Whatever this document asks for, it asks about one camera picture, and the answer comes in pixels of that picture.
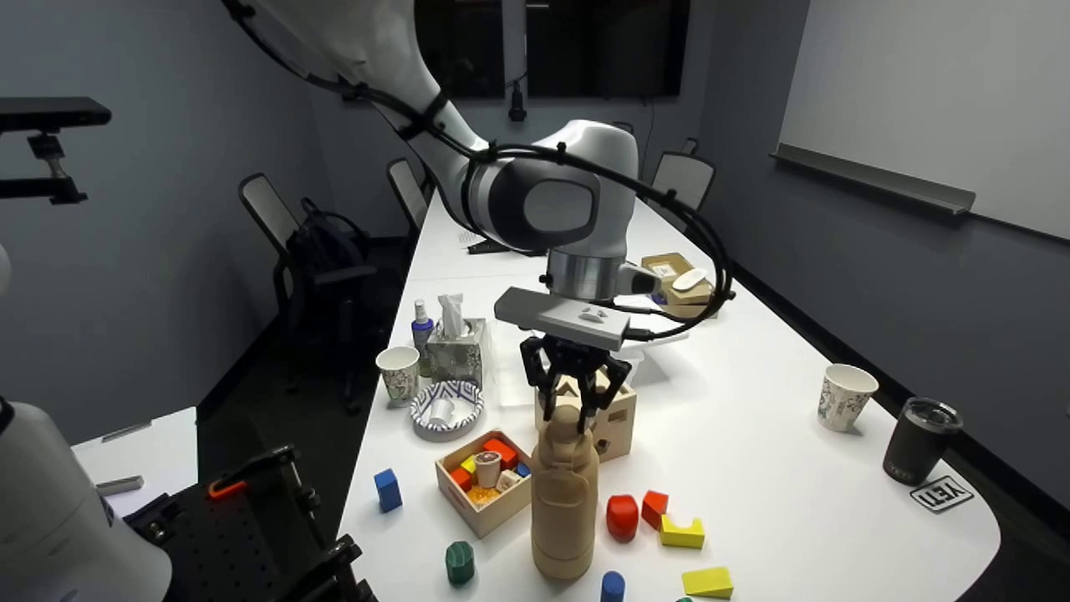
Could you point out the yellow flat block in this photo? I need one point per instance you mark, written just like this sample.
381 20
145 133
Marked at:
708 581

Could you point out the blue block left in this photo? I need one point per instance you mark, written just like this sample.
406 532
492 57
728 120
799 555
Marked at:
389 490

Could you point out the blue block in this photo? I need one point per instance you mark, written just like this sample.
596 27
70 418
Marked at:
389 490
613 586

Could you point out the black metal tumbler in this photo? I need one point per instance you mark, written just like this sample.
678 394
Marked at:
920 435

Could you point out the whiteboard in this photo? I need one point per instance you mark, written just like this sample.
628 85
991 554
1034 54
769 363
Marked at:
959 104

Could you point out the green cylinder block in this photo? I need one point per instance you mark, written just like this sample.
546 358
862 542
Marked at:
460 561

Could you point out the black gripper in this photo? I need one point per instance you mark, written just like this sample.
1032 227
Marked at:
554 354

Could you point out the yellow L-shaped block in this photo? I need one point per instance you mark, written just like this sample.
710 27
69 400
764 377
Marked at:
682 532

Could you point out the wooden tray of blocks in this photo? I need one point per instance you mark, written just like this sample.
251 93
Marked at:
486 478

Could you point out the wall monitor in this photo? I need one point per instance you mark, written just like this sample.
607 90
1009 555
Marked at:
575 46

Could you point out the blue block front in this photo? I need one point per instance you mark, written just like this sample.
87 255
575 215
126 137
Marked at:
613 586

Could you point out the office chair with backpack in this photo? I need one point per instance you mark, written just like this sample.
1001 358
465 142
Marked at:
324 280

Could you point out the beige bottle with lid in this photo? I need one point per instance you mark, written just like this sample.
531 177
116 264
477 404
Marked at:
562 498

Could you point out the small sanitizer bottle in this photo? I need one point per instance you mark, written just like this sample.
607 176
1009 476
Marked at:
424 326

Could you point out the red cylinder block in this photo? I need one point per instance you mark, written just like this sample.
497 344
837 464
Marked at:
622 515

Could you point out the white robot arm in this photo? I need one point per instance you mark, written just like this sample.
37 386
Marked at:
566 196

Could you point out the paper cup left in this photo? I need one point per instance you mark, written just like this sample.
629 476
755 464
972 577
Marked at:
400 373

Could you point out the tissue box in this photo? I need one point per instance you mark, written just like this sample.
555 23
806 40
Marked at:
455 343

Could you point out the paper cup right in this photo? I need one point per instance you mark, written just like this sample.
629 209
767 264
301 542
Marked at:
844 394

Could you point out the red cube block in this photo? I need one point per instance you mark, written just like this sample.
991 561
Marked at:
654 506

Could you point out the gripper mounted camera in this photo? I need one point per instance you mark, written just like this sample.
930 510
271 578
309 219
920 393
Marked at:
562 317

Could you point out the black shelf bracket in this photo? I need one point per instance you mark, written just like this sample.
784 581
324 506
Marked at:
46 119

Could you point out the office chair far right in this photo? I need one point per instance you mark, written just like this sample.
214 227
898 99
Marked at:
688 177

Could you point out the patterned paper plate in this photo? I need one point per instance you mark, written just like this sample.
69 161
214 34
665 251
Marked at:
446 410

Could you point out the paper cup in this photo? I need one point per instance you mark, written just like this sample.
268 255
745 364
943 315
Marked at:
400 373
844 394

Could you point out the fiducial marker tag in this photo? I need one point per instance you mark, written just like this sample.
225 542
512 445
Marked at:
940 492

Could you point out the wooden shape sorter box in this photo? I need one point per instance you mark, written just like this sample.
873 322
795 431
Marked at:
609 425

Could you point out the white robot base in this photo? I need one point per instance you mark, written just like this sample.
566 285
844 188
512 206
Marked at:
59 537

